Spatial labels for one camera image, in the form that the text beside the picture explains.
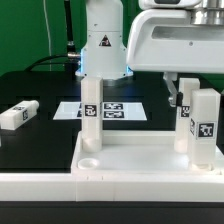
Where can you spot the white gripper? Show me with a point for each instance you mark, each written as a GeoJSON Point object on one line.
{"type": "Point", "coordinates": [177, 36]}

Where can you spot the white desk top tray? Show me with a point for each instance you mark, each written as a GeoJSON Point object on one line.
{"type": "Point", "coordinates": [138, 153]}

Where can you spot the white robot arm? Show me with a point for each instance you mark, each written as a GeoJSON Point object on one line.
{"type": "Point", "coordinates": [104, 54]}

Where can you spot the sheet of fiducial tags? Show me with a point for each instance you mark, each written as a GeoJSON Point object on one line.
{"type": "Point", "coordinates": [129, 111]}

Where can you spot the white L-shaped fence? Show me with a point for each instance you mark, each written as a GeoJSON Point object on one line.
{"type": "Point", "coordinates": [101, 187]}

